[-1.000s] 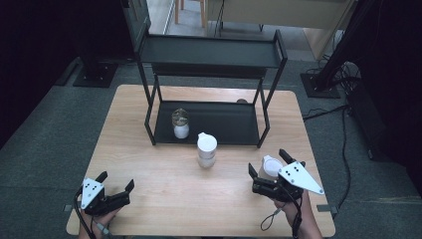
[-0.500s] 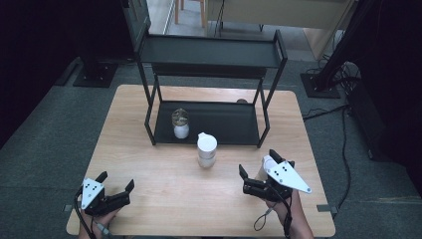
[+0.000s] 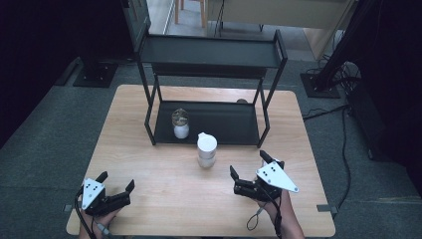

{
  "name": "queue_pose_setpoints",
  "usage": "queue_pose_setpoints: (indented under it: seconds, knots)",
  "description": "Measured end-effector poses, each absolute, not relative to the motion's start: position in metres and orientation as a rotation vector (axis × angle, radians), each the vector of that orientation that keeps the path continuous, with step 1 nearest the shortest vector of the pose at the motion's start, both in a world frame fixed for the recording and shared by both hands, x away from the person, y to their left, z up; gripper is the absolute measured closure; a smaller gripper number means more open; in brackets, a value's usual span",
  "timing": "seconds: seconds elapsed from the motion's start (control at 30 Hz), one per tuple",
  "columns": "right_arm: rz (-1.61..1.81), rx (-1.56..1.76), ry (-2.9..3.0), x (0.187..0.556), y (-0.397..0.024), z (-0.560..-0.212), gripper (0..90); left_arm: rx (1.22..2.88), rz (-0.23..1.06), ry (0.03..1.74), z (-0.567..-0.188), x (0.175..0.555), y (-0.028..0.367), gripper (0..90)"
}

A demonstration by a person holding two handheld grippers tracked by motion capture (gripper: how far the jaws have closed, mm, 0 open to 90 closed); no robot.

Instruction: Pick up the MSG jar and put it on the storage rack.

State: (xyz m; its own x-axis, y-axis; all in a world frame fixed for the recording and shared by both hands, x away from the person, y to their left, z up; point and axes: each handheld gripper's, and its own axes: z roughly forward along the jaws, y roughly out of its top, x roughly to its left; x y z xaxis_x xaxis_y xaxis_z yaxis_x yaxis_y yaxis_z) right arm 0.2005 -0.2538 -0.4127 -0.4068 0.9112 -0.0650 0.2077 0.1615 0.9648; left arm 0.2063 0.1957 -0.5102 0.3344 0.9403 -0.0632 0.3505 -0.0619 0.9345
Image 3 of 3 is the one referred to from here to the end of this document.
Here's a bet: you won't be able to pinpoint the black hanging wall cable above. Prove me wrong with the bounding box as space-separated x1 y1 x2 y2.
213 0 227 38

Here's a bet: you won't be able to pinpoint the person's right hand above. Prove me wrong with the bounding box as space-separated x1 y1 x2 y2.
255 190 292 219

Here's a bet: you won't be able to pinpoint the clear lidded glass salt jar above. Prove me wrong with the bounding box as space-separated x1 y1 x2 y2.
171 108 191 140

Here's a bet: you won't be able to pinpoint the grey looped cord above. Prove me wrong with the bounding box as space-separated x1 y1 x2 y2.
246 206 267 232

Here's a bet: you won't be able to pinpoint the black curtain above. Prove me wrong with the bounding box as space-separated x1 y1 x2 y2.
357 0 422 197

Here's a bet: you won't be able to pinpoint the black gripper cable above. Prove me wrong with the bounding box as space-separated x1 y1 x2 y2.
74 186 98 239
257 183 284 239

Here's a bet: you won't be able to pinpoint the black metal stand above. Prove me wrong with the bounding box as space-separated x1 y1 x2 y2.
300 0 376 100
73 49 119 89

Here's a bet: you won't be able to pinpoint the person's left hand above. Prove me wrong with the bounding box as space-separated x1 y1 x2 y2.
78 208 121 239

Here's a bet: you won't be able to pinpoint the grey plug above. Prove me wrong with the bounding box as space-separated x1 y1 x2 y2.
95 221 112 239

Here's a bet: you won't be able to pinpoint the beige desk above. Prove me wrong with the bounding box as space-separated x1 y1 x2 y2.
207 0 357 61

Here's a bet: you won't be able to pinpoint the black cable bundle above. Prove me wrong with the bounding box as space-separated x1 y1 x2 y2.
307 61 362 98

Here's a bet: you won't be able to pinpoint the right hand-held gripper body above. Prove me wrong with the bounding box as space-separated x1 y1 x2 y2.
233 160 301 203

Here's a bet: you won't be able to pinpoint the black equipment case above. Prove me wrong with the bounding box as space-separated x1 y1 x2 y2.
346 78 399 163

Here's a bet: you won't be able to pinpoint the orange wooden stool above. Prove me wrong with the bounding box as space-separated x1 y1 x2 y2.
174 0 207 29

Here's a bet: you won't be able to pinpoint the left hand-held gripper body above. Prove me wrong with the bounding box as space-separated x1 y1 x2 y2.
80 177 132 217

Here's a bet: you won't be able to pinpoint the black metal two-tier rack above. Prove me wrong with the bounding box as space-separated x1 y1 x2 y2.
134 29 289 148

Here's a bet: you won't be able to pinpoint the white lidded jar beige granules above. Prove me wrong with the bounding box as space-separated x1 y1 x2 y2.
196 131 219 169

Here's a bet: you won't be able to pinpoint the black floor cable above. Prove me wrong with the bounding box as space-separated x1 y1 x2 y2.
302 104 353 211

